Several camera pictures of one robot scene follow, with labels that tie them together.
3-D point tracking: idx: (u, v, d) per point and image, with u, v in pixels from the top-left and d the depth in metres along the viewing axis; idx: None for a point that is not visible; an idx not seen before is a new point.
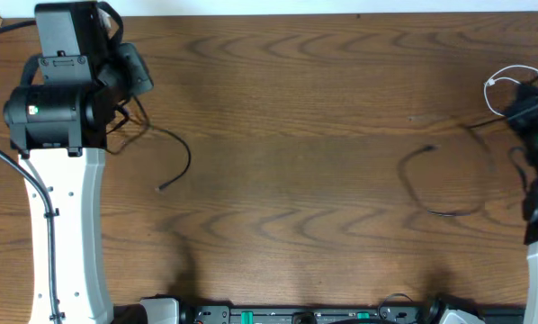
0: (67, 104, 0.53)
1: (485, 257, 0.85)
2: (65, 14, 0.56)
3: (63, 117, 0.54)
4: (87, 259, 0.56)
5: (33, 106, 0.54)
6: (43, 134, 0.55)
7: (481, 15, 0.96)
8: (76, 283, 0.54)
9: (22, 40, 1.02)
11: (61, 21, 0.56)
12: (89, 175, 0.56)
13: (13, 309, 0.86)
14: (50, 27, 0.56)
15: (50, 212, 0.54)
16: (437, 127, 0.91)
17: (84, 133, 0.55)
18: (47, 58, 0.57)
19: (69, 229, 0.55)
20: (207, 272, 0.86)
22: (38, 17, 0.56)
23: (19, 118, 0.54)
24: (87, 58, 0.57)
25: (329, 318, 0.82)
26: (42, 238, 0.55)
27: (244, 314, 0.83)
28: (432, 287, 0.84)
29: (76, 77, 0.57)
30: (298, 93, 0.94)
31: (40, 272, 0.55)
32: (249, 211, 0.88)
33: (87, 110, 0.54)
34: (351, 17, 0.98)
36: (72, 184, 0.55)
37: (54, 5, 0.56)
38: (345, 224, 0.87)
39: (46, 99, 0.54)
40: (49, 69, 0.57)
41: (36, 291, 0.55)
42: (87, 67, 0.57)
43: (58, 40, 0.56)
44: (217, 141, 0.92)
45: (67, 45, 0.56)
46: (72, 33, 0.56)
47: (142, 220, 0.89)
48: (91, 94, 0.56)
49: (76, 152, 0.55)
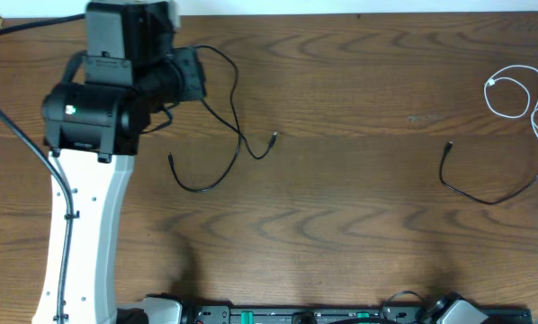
0: (104, 110, 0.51)
1: (485, 257, 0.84)
2: (113, 16, 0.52)
3: (98, 121, 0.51)
4: (99, 265, 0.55)
5: (71, 106, 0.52)
6: (76, 136, 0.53)
7: (482, 15, 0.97)
8: (85, 289, 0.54)
9: (22, 40, 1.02)
11: (109, 22, 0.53)
12: (115, 183, 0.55)
13: (13, 309, 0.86)
14: (98, 26, 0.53)
15: (71, 214, 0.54)
16: (437, 127, 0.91)
17: (117, 141, 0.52)
18: (91, 58, 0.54)
19: (87, 233, 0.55)
20: (207, 272, 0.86)
22: (87, 15, 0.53)
23: (55, 115, 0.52)
24: (130, 64, 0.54)
25: (329, 318, 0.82)
26: (58, 237, 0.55)
27: (244, 314, 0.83)
28: (431, 287, 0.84)
29: (117, 82, 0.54)
30: (298, 94, 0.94)
31: (51, 271, 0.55)
32: (249, 211, 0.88)
33: (124, 118, 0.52)
34: (351, 18, 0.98)
36: (95, 191, 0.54)
37: (105, 4, 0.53)
38: (345, 224, 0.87)
39: (85, 101, 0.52)
40: (92, 68, 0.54)
41: (44, 289, 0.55)
42: (130, 74, 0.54)
43: (103, 40, 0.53)
44: (217, 141, 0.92)
45: (112, 48, 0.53)
46: (120, 37, 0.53)
47: (142, 220, 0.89)
48: (130, 102, 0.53)
49: (104, 157, 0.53)
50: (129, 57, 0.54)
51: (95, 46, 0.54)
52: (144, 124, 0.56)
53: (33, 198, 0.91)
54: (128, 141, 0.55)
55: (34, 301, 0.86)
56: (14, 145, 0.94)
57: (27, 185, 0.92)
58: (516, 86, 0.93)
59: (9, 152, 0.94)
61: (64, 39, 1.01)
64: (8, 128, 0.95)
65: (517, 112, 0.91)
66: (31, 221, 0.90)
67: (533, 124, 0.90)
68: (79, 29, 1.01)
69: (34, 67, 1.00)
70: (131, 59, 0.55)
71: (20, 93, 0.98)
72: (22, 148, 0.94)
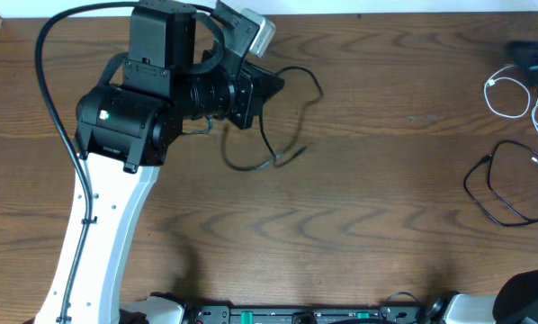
0: (137, 120, 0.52)
1: (486, 257, 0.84)
2: (158, 24, 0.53)
3: (130, 131, 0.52)
4: (108, 271, 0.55)
5: (105, 112, 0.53)
6: (107, 140, 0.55)
7: (480, 16, 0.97)
8: (90, 294, 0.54)
9: (23, 40, 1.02)
11: (154, 31, 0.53)
12: (136, 194, 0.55)
13: (13, 309, 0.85)
14: (143, 32, 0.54)
15: (88, 220, 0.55)
16: (437, 127, 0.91)
17: (145, 151, 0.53)
18: (132, 63, 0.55)
19: (102, 239, 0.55)
20: (208, 272, 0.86)
22: (133, 20, 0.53)
23: (89, 118, 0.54)
24: (169, 74, 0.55)
25: (329, 318, 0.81)
26: (73, 239, 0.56)
27: (244, 315, 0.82)
28: (431, 287, 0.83)
29: (155, 89, 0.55)
30: (298, 93, 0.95)
31: (61, 271, 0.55)
32: (249, 211, 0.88)
33: (156, 130, 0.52)
34: (351, 17, 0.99)
36: (116, 199, 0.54)
37: (152, 10, 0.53)
38: (345, 224, 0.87)
39: (119, 107, 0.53)
40: (131, 73, 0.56)
41: (52, 288, 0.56)
42: (167, 83, 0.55)
43: (147, 48, 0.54)
44: (218, 141, 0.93)
45: (153, 55, 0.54)
46: (163, 46, 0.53)
47: (142, 220, 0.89)
48: (165, 113, 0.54)
49: (130, 167, 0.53)
50: (168, 67, 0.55)
51: (138, 52, 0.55)
52: (175, 134, 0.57)
53: (33, 197, 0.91)
54: (156, 153, 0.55)
55: (33, 301, 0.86)
56: (14, 144, 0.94)
57: (28, 185, 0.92)
58: (516, 85, 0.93)
59: (9, 152, 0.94)
61: (65, 40, 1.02)
64: (9, 127, 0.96)
65: (518, 111, 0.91)
66: (31, 220, 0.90)
67: (533, 123, 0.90)
68: (81, 29, 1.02)
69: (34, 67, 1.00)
70: (171, 69, 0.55)
71: (20, 92, 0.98)
72: (22, 147, 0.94)
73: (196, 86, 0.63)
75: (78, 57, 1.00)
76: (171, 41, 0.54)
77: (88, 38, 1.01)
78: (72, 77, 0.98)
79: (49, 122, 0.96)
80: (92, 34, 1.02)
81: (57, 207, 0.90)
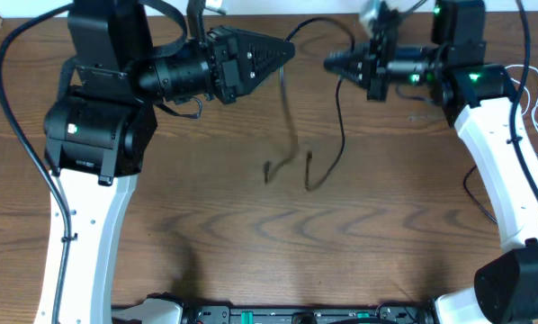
0: (107, 130, 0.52)
1: (486, 257, 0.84)
2: (99, 28, 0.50)
3: (101, 142, 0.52)
4: (95, 284, 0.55)
5: (73, 125, 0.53)
6: (77, 154, 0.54)
7: None
8: (80, 311, 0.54)
9: (22, 40, 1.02)
11: (96, 34, 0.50)
12: (115, 206, 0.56)
13: (13, 310, 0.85)
14: (86, 39, 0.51)
15: (69, 237, 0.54)
16: (436, 128, 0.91)
17: (119, 161, 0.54)
18: (86, 68, 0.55)
19: (85, 255, 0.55)
20: (207, 274, 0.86)
22: (70, 25, 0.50)
23: (56, 133, 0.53)
24: (127, 76, 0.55)
25: (329, 318, 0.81)
26: (56, 258, 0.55)
27: (244, 314, 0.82)
28: (432, 287, 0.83)
29: (117, 94, 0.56)
30: (298, 93, 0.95)
31: (49, 292, 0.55)
32: (248, 211, 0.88)
33: (127, 138, 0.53)
34: (351, 18, 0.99)
36: (94, 213, 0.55)
37: (91, 12, 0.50)
38: (345, 224, 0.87)
39: (86, 120, 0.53)
40: (89, 79, 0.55)
41: (39, 310, 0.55)
42: (129, 85, 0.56)
43: (96, 53, 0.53)
44: (217, 141, 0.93)
45: (104, 60, 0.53)
46: (111, 50, 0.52)
47: (142, 220, 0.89)
48: (134, 121, 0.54)
49: (105, 180, 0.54)
50: (123, 68, 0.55)
51: (88, 58, 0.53)
52: (146, 138, 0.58)
53: (33, 197, 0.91)
54: (130, 162, 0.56)
55: (34, 301, 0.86)
56: (14, 144, 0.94)
57: (29, 185, 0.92)
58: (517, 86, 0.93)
59: (9, 152, 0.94)
61: (64, 40, 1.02)
64: (8, 127, 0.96)
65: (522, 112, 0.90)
66: (31, 221, 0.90)
67: (533, 123, 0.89)
68: None
69: (34, 67, 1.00)
70: (127, 70, 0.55)
71: (19, 93, 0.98)
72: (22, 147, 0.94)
73: (159, 68, 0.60)
75: None
76: (117, 41, 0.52)
77: None
78: None
79: None
80: None
81: None
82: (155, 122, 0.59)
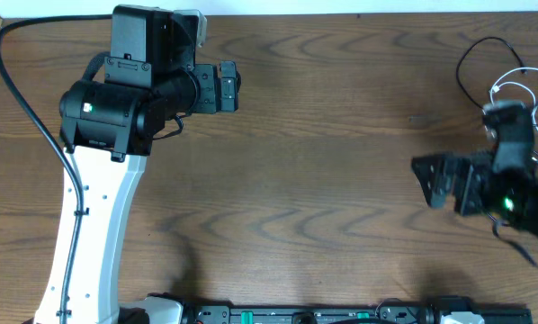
0: (121, 110, 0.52)
1: (484, 257, 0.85)
2: (139, 21, 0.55)
3: (113, 121, 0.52)
4: (105, 264, 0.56)
5: (89, 104, 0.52)
6: (91, 133, 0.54)
7: (482, 15, 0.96)
8: (88, 285, 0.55)
9: (22, 40, 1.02)
11: (135, 26, 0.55)
12: (126, 184, 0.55)
13: (13, 309, 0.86)
14: (124, 30, 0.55)
15: (81, 211, 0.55)
16: (437, 127, 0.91)
17: (131, 141, 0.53)
18: (113, 58, 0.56)
19: (95, 232, 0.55)
20: (208, 272, 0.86)
22: (114, 18, 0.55)
23: (72, 112, 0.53)
24: (151, 67, 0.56)
25: (329, 318, 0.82)
26: (67, 234, 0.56)
27: (244, 315, 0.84)
28: (431, 287, 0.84)
29: (137, 85, 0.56)
30: (298, 94, 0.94)
31: (58, 266, 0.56)
32: (249, 211, 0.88)
33: (139, 119, 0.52)
34: (351, 17, 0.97)
36: (107, 189, 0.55)
37: (133, 9, 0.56)
38: (345, 224, 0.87)
39: (102, 100, 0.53)
40: (112, 69, 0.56)
41: (49, 283, 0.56)
42: (150, 76, 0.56)
43: (130, 44, 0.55)
44: (217, 142, 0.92)
45: (135, 50, 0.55)
46: (142, 40, 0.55)
47: (142, 220, 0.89)
48: (147, 103, 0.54)
49: (118, 157, 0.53)
50: (148, 60, 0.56)
51: (119, 49, 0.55)
52: (159, 126, 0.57)
53: (33, 198, 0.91)
54: (141, 142, 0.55)
55: (33, 300, 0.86)
56: (14, 145, 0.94)
57: (27, 186, 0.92)
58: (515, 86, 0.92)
59: (7, 153, 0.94)
61: (62, 39, 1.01)
64: (6, 127, 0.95)
65: None
66: (31, 221, 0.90)
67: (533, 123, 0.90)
68: (79, 29, 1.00)
69: (34, 68, 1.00)
70: (151, 62, 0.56)
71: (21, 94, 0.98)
72: (22, 148, 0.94)
73: (174, 78, 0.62)
75: (77, 57, 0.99)
76: (150, 35, 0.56)
77: (86, 37, 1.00)
78: (72, 77, 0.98)
79: (49, 122, 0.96)
80: (90, 32, 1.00)
81: (57, 208, 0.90)
82: (164, 121, 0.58)
